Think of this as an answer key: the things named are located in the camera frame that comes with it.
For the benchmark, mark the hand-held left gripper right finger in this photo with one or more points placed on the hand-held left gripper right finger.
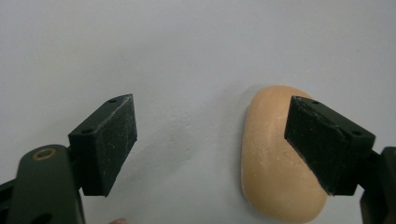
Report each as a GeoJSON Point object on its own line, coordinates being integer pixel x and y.
{"type": "Point", "coordinates": [323, 146]}

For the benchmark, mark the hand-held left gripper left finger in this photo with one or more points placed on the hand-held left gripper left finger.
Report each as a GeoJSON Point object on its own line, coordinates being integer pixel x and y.
{"type": "Point", "coordinates": [104, 146]}

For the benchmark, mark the tan oval bread bun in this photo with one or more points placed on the tan oval bread bun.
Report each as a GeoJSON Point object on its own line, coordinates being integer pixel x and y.
{"type": "Point", "coordinates": [274, 168]}

